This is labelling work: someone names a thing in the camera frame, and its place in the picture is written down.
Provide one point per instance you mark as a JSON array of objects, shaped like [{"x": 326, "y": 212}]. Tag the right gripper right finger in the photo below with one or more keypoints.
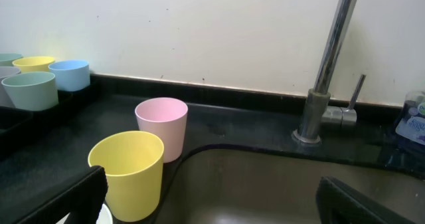
[{"x": 345, "y": 207}]

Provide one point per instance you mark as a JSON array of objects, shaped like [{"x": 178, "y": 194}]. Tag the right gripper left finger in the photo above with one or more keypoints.
[{"x": 83, "y": 194}]

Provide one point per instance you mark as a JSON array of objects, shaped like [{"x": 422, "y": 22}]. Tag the yellow cup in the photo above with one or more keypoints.
[
  {"x": 133, "y": 187},
  {"x": 31, "y": 66}
]

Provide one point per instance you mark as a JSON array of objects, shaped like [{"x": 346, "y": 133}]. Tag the pink cup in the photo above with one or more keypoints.
[{"x": 166, "y": 131}]

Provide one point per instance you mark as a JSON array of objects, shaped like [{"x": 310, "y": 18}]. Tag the black tray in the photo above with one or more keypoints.
[{"x": 20, "y": 127}]

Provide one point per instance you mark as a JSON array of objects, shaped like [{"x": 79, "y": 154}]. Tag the steel sink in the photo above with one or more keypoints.
[{"x": 252, "y": 190}]

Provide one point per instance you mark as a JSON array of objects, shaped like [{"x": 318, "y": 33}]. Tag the steel tap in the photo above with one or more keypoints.
[{"x": 313, "y": 117}]

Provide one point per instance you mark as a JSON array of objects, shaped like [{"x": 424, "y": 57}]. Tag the blue soap bottle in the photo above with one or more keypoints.
[{"x": 413, "y": 124}]

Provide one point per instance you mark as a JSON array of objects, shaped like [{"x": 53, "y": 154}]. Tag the pale green cup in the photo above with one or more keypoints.
[
  {"x": 8, "y": 59},
  {"x": 31, "y": 96}
]

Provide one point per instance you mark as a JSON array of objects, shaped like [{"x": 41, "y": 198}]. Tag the blue cup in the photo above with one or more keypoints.
[{"x": 73, "y": 77}]

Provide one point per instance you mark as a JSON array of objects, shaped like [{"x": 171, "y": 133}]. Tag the grey cup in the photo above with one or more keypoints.
[{"x": 5, "y": 84}]

